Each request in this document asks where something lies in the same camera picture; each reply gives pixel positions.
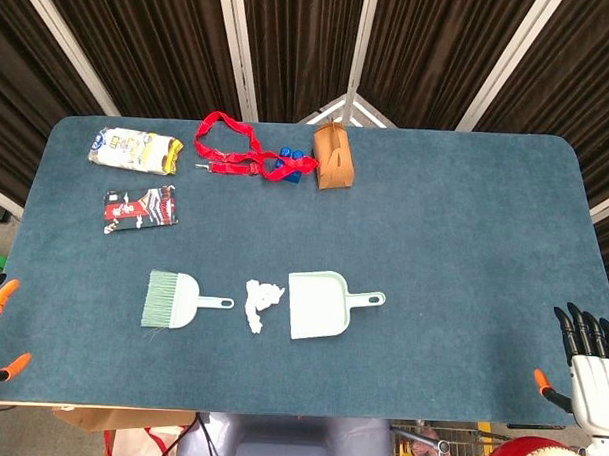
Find right robot hand orange thumbtip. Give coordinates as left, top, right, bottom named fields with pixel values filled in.
left=530, top=300, right=609, bottom=441

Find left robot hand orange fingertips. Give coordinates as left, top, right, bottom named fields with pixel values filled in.
left=0, top=271, right=37, bottom=393

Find mint green hand broom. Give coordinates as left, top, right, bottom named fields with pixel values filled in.
left=140, top=268, right=237, bottom=332

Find white tissue paper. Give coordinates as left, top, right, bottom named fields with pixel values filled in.
left=243, top=279, right=287, bottom=336

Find mint green plastic dustpan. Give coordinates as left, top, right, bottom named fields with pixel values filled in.
left=286, top=269, right=387, bottom=344

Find black red printed packet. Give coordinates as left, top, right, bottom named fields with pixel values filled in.
left=102, top=182, right=181, bottom=238

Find brown cardboard box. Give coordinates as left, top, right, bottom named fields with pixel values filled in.
left=51, top=405, right=195, bottom=436

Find brown pleated partition panel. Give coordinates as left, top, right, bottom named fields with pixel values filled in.
left=237, top=0, right=368, bottom=126
left=357, top=0, right=544, bottom=133
left=35, top=0, right=248, bottom=122
left=474, top=0, right=609, bottom=210
left=0, top=0, right=113, bottom=207

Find blue felt table mat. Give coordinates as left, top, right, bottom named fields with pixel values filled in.
left=0, top=111, right=609, bottom=430

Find blue plastic block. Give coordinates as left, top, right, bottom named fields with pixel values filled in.
left=273, top=145, right=306, bottom=185

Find blue grey robot torso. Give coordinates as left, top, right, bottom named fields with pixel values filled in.
left=175, top=411, right=394, bottom=456

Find brown paper gable box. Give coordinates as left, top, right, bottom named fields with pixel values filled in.
left=311, top=120, right=358, bottom=192

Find white partition foot base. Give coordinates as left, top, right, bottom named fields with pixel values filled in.
left=297, top=91, right=401, bottom=130

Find metal wire cart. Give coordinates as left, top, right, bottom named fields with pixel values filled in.
left=390, top=419, right=512, bottom=456

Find white bag with red straps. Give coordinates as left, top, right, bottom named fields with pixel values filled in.
left=103, top=423, right=184, bottom=456

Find black cable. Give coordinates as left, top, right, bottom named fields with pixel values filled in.
left=153, top=411, right=217, bottom=456

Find white partition frame post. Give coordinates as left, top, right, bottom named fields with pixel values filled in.
left=343, top=0, right=382, bottom=125
left=10, top=0, right=124, bottom=116
left=455, top=0, right=567, bottom=135
left=212, top=0, right=263, bottom=122

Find red webbing strap with clip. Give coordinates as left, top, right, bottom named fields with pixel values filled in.
left=192, top=110, right=321, bottom=184

